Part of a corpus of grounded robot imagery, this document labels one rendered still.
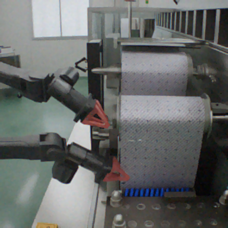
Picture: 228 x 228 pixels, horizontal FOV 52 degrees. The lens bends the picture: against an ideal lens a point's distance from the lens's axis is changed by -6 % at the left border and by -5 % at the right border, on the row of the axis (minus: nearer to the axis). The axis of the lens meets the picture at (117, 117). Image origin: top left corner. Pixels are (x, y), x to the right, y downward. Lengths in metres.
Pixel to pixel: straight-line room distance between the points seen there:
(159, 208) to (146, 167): 0.13
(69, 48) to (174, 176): 5.78
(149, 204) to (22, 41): 6.23
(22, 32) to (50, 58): 0.98
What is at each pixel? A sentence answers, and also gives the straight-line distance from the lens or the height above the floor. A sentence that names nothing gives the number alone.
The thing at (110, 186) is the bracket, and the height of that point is 0.98.
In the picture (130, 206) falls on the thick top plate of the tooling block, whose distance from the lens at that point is 0.74.
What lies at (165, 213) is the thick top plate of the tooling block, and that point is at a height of 1.03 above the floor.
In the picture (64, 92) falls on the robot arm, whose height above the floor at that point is 1.34.
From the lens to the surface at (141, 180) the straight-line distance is 0.78.
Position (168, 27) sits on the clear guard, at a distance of 1.68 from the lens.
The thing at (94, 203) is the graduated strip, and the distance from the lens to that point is 0.94.
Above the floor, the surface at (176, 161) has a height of 1.13.
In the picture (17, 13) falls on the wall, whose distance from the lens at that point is 6.73.
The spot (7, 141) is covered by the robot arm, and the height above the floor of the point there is 1.23.
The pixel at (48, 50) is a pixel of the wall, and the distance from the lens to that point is 6.52.
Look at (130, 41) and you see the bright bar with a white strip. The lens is 0.93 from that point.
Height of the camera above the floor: 1.53
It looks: 23 degrees down
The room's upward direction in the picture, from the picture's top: straight up
